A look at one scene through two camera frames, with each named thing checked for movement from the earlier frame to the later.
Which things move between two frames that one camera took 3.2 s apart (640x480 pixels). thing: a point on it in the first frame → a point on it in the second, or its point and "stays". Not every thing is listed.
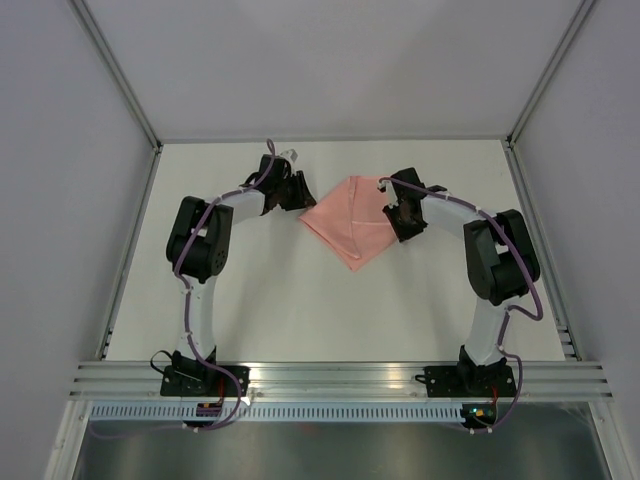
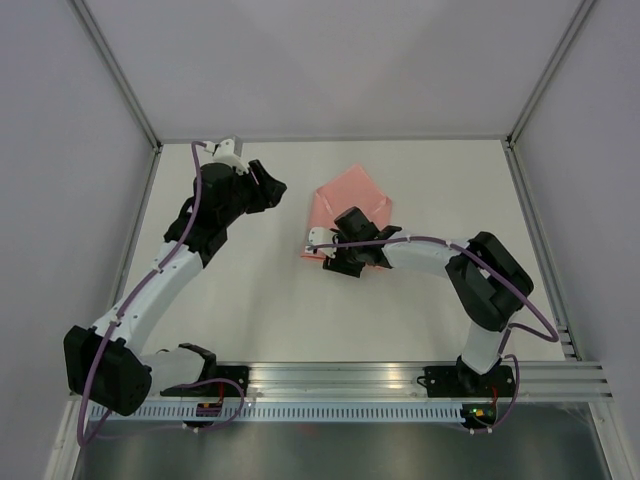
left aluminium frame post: [118, 73] stays
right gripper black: [403, 233] → [339, 265]
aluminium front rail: [535, 380] stays
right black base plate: [457, 381] stays
